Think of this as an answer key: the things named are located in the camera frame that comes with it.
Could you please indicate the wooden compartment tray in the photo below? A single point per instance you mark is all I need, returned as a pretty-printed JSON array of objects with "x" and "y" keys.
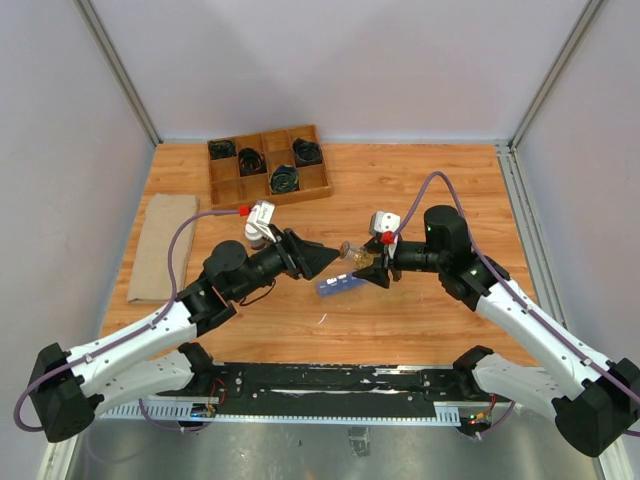
[{"x": 282, "y": 166}]

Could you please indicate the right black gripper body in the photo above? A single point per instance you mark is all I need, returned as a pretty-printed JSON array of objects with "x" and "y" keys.
[{"x": 390, "y": 262}]

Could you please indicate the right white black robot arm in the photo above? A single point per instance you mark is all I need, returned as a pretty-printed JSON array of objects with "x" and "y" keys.
[{"x": 591, "y": 399}]

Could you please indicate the grey slotted cable duct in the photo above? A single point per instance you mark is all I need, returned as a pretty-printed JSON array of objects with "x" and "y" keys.
[{"x": 194, "y": 412}]

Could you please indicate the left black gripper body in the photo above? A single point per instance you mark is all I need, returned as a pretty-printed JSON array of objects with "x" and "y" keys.
[{"x": 292, "y": 262}]

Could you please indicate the brown bottle with white cap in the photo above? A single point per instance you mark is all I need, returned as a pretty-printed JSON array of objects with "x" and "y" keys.
[{"x": 255, "y": 238}]

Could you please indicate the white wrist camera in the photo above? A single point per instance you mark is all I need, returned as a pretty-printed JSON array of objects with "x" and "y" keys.
[
  {"x": 260, "y": 216},
  {"x": 382, "y": 222}
]

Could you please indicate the clear jar of yellow pills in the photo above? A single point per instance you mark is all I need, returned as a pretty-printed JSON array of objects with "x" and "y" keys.
[{"x": 358, "y": 257}]

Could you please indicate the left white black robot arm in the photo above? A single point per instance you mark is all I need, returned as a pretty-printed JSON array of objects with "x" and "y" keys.
[{"x": 70, "y": 388}]

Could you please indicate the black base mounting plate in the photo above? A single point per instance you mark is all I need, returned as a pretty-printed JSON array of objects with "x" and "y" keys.
[{"x": 328, "y": 390}]

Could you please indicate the folded beige cloth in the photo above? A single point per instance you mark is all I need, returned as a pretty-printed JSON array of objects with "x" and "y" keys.
[{"x": 149, "y": 282}]

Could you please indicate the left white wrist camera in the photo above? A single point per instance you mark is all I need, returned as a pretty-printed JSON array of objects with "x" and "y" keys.
[{"x": 260, "y": 216}]

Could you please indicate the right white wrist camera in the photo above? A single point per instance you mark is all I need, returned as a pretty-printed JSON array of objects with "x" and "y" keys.
[{"x": 382, "y": 222}]

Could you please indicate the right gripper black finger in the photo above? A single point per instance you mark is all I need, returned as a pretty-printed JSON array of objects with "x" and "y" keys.
[
  {"x": 374, "y": 246},
  {"x": 376, "y": 273}
]

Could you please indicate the blue weekly pill organizer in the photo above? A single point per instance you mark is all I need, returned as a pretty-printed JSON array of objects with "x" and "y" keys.
[{"x": 338, "y": 284}]

